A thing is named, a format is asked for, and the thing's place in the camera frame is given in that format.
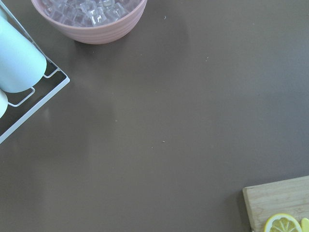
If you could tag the stacked lemon slices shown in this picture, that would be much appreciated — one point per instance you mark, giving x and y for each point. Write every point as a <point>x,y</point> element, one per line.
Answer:
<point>282,222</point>

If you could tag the yellow plastic knife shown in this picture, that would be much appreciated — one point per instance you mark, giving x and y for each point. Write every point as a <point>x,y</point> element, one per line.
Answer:
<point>305,224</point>

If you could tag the wooden cutting board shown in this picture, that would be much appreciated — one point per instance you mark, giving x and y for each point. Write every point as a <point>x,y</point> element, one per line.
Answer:
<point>287,196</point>

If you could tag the mint green cup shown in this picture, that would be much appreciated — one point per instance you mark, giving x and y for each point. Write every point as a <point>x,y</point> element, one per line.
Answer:
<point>22,65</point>

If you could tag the pink bowl with ice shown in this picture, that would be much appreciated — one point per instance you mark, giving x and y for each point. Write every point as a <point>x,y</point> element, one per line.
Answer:
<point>96,35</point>

